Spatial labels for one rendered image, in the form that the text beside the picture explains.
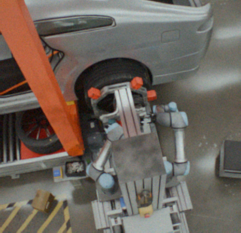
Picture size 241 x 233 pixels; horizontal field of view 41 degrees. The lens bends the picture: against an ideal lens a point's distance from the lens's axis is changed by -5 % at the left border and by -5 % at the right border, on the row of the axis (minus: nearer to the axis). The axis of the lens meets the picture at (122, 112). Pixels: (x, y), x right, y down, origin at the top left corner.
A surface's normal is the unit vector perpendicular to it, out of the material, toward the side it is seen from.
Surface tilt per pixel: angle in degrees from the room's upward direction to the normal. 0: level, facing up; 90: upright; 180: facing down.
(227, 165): 0
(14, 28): 90
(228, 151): 0
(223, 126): 0
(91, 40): 81
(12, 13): 90
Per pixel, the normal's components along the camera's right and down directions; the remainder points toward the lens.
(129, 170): -0.07, -0.49
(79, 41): 0.16, 0.76
